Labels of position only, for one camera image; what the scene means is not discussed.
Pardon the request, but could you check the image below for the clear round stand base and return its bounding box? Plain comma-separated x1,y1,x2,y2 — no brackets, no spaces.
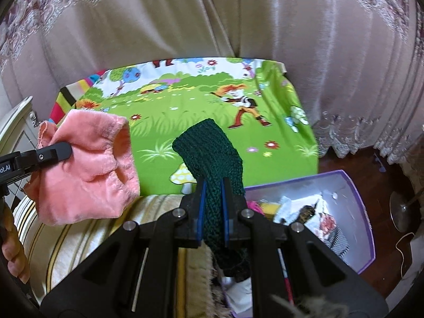
389,190,417,233

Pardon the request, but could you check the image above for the thin pale cable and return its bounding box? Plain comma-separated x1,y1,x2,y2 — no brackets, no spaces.
395,232,416,279

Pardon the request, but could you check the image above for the person's left hand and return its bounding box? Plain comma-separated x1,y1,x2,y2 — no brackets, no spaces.
0,199,31,284

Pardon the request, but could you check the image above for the dark green knitted cloth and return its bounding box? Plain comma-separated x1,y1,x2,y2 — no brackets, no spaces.
172,118,252,280

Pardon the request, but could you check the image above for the white carved cabinet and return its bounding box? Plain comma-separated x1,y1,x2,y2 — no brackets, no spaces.
0,96,43,202

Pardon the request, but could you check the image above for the beige satin curtain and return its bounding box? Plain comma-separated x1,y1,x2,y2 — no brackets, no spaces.
0,0,424,160

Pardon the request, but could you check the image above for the houndstooth fabric pouch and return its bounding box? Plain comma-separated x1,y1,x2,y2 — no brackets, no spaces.
323,225,350,259

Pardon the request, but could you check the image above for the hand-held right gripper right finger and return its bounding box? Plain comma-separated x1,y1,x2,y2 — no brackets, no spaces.
220,177,388,318

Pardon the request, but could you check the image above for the salmon pink plush cloth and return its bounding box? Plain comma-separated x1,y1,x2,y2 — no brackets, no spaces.
25,111,141,227

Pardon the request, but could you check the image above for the embroidered lace curtain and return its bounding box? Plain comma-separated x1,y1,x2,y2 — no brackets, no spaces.
305,0,424,170
0,0,110,70

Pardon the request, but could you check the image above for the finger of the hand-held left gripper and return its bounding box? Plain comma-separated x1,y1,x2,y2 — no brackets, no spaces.
31,142,72,173

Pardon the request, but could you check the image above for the pink knitted cloth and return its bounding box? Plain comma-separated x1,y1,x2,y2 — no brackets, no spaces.
247,200,266,216

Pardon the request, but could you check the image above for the red white stick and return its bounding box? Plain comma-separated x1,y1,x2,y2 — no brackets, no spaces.
277,248,295,305

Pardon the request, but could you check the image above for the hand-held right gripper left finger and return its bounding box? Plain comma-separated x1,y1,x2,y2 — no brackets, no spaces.
40,177,208,318

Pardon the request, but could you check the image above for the striped velvet cushion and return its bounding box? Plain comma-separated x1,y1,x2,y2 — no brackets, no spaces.
13,194,219,318

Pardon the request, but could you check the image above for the cartoon printed green blanket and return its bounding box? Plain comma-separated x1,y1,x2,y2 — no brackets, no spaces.
50,57,319,195

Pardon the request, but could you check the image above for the red white floral cloth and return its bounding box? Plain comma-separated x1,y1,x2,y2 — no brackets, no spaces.
318,214,336,236

